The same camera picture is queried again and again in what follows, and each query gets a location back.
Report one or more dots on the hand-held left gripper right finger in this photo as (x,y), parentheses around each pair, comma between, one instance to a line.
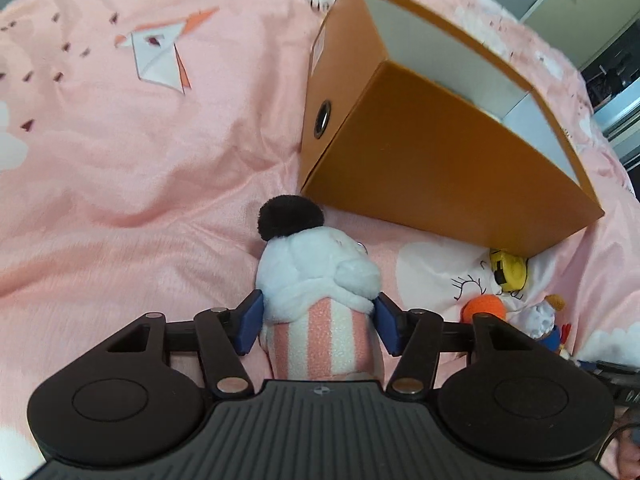
(387,326)

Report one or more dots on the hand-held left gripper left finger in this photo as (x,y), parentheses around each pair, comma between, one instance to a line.
(250,323)

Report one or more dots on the white plush toy black pompom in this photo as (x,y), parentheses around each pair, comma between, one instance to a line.
(310,270)

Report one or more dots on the orange cardboard box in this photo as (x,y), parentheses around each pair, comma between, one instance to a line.
(425,160)

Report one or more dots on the orange ball toy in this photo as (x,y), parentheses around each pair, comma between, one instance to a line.
(482,306)

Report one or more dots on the small white doll figure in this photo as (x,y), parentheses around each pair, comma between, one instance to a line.
(542,320)

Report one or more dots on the yellow tape measure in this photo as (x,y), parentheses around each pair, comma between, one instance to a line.
(509,270)

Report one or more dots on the pink printed blanket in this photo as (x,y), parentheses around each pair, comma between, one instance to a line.
(125,185)

